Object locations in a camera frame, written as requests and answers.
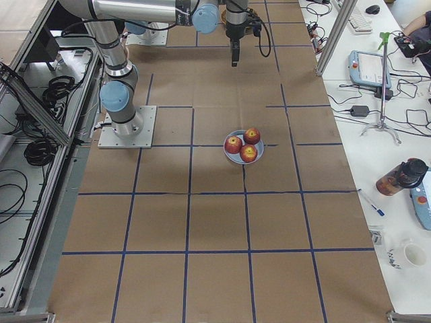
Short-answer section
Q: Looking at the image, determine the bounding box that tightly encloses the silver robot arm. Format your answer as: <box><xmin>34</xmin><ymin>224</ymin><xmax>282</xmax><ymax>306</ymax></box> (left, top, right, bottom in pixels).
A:
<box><xmin>61</xmin><ymin>1</ymin><xmax>220</xmax><ymax>137</ymax></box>
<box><xmin>120</xmin><ymin>1</ymin><xmax>262</xmax><ymax>67</ymax></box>

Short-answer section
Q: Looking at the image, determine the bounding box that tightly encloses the blue teach pendant tablet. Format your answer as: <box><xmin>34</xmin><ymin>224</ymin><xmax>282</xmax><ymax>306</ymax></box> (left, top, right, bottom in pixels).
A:
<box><xmin>348</xmin><ymin>50</ymin><xmax>383</xmax><ymax>87</ymax></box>

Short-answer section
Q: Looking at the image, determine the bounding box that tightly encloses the black computer mouse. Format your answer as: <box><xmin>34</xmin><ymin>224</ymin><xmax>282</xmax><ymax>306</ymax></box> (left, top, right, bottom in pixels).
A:
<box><xmin>365</xmin><ymin>5</ymin><xmax>380</xmax><ymax>15</ymax></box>

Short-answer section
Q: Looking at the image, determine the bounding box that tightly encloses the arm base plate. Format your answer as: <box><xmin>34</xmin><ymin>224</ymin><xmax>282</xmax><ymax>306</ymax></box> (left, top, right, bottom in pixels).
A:
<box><xmin>98</xmin><ymin>106</ymin><xmax>157</xmax><ymax>149</ymax></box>
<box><xmin>126</xmin><ymin>30</ymin><xmax>168</xmax><ymax>46</ymax></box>

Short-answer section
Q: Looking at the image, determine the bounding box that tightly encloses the light blue plate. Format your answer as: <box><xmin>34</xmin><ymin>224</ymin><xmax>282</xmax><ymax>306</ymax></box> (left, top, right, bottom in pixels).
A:
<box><xmin>224</xmin><ymin>130</ymin><xmax>264</xmax><ymax>165</ymax></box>

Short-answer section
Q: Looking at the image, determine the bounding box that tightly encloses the white keyboard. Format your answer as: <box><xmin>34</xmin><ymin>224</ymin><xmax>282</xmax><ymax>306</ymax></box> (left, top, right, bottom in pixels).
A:
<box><xmin>348</xmin><ymin>7</ymin><xmax>373</xmax><ymax>35</ymax></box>

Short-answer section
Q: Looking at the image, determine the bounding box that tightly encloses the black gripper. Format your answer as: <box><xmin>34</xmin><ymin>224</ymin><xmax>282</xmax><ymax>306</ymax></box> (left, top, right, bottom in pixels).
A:
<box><xmin>226</xmin><ymin>24</ymin><xmax>261</xmax><ymax>67</ymax></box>

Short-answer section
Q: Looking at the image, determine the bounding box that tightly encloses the red apple plate left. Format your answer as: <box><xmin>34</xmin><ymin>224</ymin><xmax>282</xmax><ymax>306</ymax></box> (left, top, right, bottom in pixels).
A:
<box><xmin>224</xmin><ymin>135</ymin><xmax>243</xmax><ymax>154</ymax></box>

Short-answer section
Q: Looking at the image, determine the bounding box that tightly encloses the black power adapter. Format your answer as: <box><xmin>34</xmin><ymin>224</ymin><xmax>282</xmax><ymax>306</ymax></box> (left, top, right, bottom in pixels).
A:
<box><xmin>350</xmin><ymin>105</ymin><xmax>370</xmax><ymax>117</ymax></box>

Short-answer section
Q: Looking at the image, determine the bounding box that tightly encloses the red apple plate front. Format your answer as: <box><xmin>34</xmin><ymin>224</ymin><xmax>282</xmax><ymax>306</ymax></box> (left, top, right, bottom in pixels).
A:
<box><xmin>240</xmin><ymin>144</ymin><xmax>258</xmax><ymax>164</ymax></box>

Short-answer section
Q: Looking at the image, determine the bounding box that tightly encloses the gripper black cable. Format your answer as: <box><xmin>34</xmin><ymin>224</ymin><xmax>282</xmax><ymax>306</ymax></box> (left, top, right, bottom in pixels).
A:
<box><xmin>247</xmin><ymin>9</ymin><xmax>272</xmax><ymax>58</ymax></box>

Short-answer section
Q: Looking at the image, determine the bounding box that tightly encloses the dark water bottle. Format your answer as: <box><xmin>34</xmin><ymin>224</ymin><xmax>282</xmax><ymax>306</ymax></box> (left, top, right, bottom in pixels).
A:
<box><xmin>376</xmin><ymin>158</ymin><xmax>428</xmax><ymax>196</ymax></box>

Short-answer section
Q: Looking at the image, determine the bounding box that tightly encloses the aluminium frame post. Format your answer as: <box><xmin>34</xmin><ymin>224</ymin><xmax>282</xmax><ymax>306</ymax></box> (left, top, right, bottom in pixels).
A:
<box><xmin>315</xmin><ymin>0</ymin><xmax>357</xmax><ymax>77</ymax></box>

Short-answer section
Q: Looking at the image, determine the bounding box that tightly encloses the woven wicker basket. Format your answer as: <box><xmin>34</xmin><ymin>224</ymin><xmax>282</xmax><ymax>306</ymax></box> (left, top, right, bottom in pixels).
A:
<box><xmin>221</xmin><ymin>9</ymin><xmax>253</xmax><ymax>35</ymax></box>

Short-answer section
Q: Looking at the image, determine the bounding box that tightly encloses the silver tripod stand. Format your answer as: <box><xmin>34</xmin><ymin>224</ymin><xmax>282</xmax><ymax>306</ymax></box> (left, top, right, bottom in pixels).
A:
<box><xmin>360</xmin><ymin>32</ymin><xmax>401</xmax><ymax>145</ymax></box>

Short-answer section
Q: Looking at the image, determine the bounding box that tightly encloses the red apple plate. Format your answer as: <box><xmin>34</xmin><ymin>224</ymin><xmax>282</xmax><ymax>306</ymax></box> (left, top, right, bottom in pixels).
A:
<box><xmin>240</xmin><ymin>144</ymin><xmax>258</xmax><ymax>164</ymax></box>
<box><xmin>224</xmin><ymin>135</ymin><xmax>243</xmax><ymax>154</ymax></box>
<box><xmin>243</xmin><ymin>127</ymin><xmax>261</xmax><ymax>145</ymax></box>

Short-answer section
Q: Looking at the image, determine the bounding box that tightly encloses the red apple plate back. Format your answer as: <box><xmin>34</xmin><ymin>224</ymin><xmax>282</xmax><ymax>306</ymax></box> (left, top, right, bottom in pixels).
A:
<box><xmin>243</xmin><ymin>127</ymin><xmax>261</xmax><ymax>145</ymax></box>

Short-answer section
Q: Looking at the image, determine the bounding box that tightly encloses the blue white pen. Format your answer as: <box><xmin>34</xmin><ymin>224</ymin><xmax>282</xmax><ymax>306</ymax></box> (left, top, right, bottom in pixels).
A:
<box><xmin>358</xmin><ymin>189</ymin><xmax>385</xmax><ymax>217</ymax></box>

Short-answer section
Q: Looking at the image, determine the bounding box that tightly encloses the white mug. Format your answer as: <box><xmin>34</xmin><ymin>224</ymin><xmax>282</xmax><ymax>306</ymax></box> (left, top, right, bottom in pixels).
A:
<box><xmin>387</xmin><ymin>240</ymin><xmax>427</xmax><ymax>270</ymax></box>

